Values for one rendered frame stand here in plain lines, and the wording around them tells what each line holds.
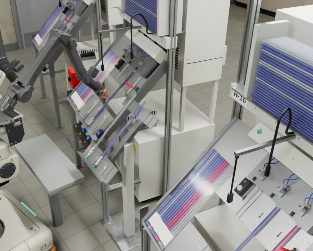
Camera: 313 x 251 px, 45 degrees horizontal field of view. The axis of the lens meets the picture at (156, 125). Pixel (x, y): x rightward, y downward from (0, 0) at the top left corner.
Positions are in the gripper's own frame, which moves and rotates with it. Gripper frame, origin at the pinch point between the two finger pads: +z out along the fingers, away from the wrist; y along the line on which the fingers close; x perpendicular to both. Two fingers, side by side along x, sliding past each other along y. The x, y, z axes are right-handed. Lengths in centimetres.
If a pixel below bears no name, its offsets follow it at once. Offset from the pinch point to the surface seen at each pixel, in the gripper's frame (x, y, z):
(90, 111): 18.5, 9.1, 5.6
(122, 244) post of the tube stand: 73, -52, 58
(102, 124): 16.4, -13.2, 5.4
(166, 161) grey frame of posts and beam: 11, -27, 62
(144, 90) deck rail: -19.6, -21.7, 6.9
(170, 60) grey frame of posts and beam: -45, -26, 4
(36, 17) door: 22, 366, 55
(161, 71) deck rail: -36.5, -21.8, 7.9
